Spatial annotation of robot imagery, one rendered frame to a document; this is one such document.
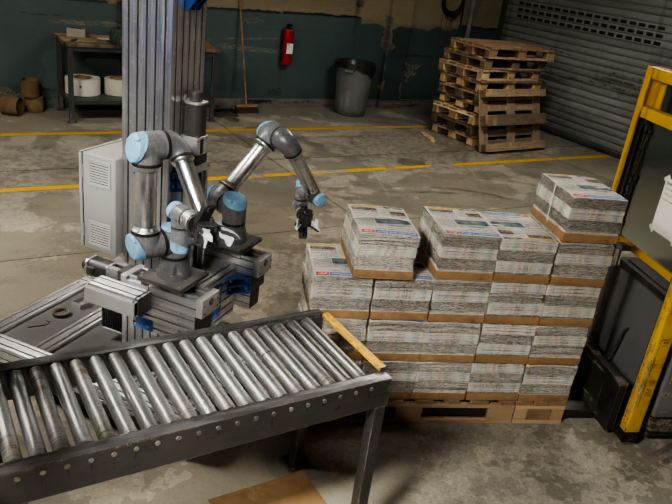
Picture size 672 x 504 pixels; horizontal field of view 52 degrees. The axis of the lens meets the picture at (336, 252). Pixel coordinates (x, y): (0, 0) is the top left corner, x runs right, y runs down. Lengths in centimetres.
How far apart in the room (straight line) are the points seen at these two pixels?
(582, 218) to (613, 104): 730
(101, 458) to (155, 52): 166
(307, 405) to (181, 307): 90
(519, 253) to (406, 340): 69
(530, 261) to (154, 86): 189
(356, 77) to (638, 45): 383
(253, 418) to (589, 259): 193
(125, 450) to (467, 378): 199
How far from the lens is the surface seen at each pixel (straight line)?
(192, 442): 229
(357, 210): 336
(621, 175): 410
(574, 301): 366
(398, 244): 316
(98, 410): 234
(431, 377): 361
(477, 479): 351
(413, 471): 345
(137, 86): 315
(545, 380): 386
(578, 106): 1108
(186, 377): 247
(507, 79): 983
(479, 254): 334
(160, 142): 280
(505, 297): 350
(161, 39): 303
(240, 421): 232
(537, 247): 343
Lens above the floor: 220
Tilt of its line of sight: 23 degrees down
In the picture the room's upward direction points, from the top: 8 degrees clockwise
